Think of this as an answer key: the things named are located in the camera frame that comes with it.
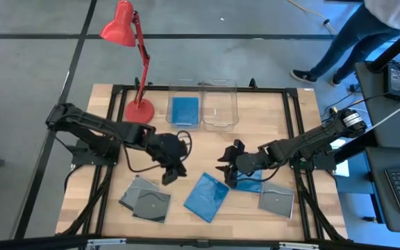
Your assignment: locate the blue jewel case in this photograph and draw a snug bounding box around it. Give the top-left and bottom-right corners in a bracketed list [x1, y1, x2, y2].
[234, 169, 263, 194]
[171, 96, 201, 126]
[183, 172, 231, 224]

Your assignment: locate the black rig crossbar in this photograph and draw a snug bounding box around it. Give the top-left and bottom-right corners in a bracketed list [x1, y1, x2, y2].
[0, 234, 400, 250]

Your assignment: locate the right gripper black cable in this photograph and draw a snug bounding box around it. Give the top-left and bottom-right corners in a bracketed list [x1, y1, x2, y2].
[243, 168, 274, 184]

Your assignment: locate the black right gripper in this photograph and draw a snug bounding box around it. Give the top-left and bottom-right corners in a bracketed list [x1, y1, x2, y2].
[215, 139, 270, 190]

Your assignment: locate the black power adapter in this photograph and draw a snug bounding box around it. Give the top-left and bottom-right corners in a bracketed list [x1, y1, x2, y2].
[383, 63, 400, 102]

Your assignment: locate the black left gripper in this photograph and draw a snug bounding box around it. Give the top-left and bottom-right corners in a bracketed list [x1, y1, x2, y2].
[147, 131, 189, 186]

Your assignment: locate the black diagonal pole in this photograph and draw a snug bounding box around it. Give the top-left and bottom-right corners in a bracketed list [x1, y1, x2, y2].
[368, 20, 400, 73]
[332, 130, 378, 165]

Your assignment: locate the clear plastic bin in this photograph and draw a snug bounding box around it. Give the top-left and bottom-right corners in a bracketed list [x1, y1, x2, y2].
[165, 81, 204, 130]
[201, 78, 240, 132]

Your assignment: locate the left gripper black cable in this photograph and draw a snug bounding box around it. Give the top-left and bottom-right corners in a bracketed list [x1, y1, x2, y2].
[123, 130, 194, 174]

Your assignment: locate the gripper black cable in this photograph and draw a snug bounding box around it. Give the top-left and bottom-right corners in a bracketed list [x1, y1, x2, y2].
[243, 168, 274, 184]
[123, 130, 194, 174]

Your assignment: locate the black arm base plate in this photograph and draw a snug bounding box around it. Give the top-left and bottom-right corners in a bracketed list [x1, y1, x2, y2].
[290, 145, 337, 172]
[66, 138, 122, 167]

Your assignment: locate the black power cable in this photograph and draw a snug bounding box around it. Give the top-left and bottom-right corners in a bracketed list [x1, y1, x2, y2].
[319, 85, 400, 119]

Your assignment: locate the person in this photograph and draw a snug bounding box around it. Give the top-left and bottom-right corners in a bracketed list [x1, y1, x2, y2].
[290, 0, 400, 87]

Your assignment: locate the clear black jewel case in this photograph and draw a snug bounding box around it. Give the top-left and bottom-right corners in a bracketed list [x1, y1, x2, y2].
[118, 175, 161, 212]
[132, 188, 172, 224]
[257, 182, 296, 219]

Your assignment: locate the red desk lamp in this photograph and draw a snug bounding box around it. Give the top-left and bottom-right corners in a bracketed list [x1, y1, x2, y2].
[99, 0, 156, 125]

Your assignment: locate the yellow floor cable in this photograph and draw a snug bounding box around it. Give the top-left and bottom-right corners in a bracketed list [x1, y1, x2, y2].
[286, 0, 336, 35]

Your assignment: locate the white paper sheet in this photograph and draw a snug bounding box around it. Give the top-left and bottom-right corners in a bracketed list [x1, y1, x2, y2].
[331, 137, 351, 178]

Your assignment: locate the silver rod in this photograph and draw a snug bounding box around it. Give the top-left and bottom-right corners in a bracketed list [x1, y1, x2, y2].
[369, 93, 400, 132]

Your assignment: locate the black side desk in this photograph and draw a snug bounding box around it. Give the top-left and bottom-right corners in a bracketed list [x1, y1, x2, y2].
[354, 60, 400, 140]
[365, 145, 400, 234]

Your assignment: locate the black metal table frame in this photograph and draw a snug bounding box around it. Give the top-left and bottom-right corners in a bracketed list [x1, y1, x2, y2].
[56, 83, 352, 244]

